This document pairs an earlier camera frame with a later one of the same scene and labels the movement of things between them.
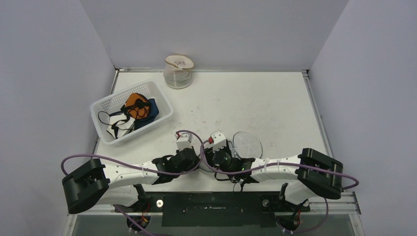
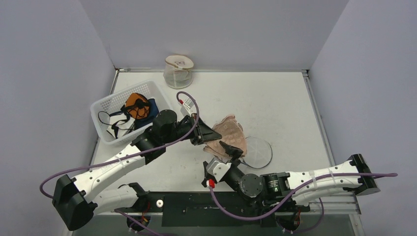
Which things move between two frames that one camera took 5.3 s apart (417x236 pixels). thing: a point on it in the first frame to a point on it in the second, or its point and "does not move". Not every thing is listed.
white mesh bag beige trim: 178,73 does not move
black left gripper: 193,163 to 205,133
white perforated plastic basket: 112,102 does not move
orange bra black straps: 137,106 does not move
